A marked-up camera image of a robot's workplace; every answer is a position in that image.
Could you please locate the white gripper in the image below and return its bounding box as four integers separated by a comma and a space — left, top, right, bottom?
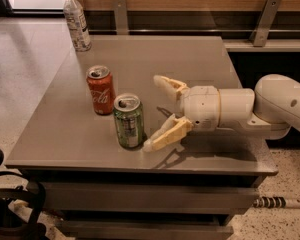
143, 75, 220, 152

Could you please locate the green soda can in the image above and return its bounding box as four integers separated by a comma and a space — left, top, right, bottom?
113, 93, 144, 149

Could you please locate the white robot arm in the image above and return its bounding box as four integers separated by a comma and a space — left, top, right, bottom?
143, 74, 300, 152

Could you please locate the red cola can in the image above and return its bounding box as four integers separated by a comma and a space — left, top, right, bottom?
86, 65, 115, 115

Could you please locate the clear plastic water bottle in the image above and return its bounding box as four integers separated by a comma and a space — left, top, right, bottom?
63, 0, 91, 52

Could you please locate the grey drawer cabinet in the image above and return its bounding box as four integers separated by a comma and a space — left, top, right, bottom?
6, 36, 277, 240

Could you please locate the black office chair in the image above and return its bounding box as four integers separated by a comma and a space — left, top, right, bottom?
0, 149, 49, 240

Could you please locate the right metal wall bracket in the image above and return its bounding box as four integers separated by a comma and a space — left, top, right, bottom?
249, 0, 282, 47

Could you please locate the metal wall bracket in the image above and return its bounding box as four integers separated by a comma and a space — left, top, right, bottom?
249, 0, 282, 47
112, 0, 129, 35

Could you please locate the left metal wall bracket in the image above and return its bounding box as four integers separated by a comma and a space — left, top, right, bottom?
112, 0, 129, 35

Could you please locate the striped white cable connector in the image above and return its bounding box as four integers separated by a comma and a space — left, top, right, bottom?
253, 196, 300, 209

